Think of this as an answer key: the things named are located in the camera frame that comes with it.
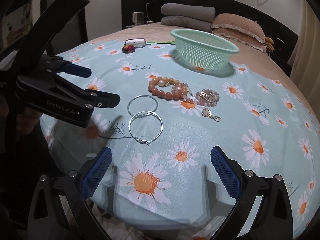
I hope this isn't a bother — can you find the silver bangle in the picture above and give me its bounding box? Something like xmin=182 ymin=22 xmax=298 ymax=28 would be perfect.
xmin=127 ymin=95 xmax=158 ymax=116
xmin=128 ymin=111 xmax=164 ymax=146

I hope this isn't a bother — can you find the orange bead bracelet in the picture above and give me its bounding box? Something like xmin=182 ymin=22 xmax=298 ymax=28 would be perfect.
xmin=147 ymin=76 xmax=189 ymax=101

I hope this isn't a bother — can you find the gold keychain charm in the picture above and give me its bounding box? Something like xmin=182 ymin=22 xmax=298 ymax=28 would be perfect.
xmin=201 ymin=108 xmax=221 ymax=122

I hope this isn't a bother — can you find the pink bead bracelet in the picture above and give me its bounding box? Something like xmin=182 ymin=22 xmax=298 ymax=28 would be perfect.
xmin=171 ymin=84 xmax=221 ymax=106

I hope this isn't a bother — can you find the dark door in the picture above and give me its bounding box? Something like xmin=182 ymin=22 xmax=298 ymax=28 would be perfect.
xmin=40 ymin=0 xmax=88 ymax=55

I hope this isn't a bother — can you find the iridescent round ball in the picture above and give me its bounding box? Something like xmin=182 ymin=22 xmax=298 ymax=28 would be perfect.
xmin=122 ymin=45 xmax=136 ymax=54

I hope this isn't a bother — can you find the white earbud case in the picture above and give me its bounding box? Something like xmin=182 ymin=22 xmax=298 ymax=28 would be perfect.
xmin=124 ymin=38 xmax=147 ymax=48

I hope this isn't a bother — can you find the daisy print blue cloth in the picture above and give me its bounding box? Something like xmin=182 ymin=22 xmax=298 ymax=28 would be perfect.
xmin=41 ymin=41 xmax=319 ymax=239

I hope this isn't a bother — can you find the white bedside appliance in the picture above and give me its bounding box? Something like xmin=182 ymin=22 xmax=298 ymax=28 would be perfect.
xmin=132 ymin=11 xmax=145 ymax=25

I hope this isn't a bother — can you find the green plastic mesh basket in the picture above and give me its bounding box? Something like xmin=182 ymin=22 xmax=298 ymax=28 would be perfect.
xmin=171 ymin=29 xmax=239 ymax=70

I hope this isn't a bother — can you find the grey folded blanket lower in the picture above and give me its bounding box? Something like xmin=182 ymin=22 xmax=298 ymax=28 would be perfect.
xmin=161 ymin=16 xmax=211 ymax=32

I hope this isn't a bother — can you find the grey folded blanket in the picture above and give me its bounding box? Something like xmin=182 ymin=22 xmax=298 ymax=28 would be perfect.
xmin=161 ymin=3 xmax=216 ymax=22
xmin=161 ymin=16 xmax=211 ymax=32

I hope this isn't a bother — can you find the cream curtain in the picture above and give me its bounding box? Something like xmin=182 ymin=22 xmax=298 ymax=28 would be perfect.
xmin=290 ymin=0 xmax=319 ymax=115

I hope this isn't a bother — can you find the grey folded blanket upper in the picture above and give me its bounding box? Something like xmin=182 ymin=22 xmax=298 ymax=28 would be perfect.
xmin=161 ymin=3 xmax=216 ymax=22

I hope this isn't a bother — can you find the beige bed cover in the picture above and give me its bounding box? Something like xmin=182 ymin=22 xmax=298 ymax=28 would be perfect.
xmin=90 ymin=23 xmax=319 ymax=116

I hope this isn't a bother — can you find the beige pillow lower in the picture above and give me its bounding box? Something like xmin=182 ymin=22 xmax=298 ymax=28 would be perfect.
xmin=212 ymin=28 xmax=266 ymax=53

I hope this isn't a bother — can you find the beige pillow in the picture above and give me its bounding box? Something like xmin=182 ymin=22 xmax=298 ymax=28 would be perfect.
xmin=212 ymin=13 xmax=265 ymax=43
xmin=212 ymin=28 xmax=266 ymax=53

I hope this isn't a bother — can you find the beige pillow upper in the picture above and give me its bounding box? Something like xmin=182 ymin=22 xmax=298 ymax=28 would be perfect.
xmin=212 ymin=13 xmax=265 ymax=43

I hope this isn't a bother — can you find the brown teddy bear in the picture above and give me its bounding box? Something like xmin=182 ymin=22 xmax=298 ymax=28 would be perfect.
xmin=264 ymin=37 xmax=274 ymax=54

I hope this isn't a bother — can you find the black headboard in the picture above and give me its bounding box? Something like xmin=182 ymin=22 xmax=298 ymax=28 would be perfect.
xmin=121 ymin=0 xmax=298 ymax=62

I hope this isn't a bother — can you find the green strap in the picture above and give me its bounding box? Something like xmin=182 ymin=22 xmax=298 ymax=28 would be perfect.
xmin=145 ymin=40 xmax=176 ymax=46

